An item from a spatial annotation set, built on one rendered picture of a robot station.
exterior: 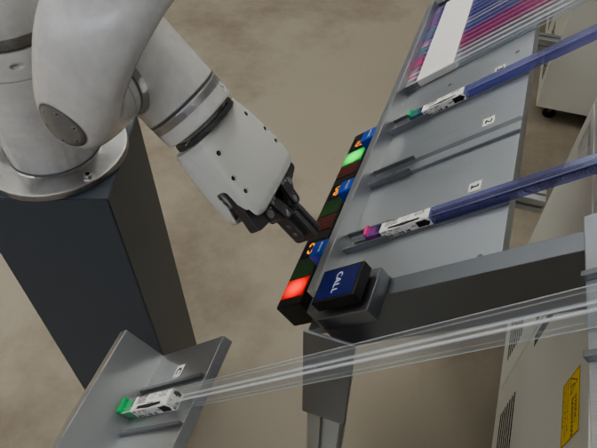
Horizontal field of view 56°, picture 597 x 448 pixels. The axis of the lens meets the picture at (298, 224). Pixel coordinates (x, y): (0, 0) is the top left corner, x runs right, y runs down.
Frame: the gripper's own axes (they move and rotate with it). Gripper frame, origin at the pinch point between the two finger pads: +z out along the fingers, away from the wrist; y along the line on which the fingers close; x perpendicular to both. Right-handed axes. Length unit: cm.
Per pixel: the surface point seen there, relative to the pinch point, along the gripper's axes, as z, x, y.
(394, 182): 5.1, 7.2, -9.2
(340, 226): 3.0, 3.5, -1.2
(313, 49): 22, -85, -154
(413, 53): 3.1, 3.6, -39.4
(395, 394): 65, -37, -21
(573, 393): 38.7, 13.7, -1.4
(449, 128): 5.2, 13.3, -16.2
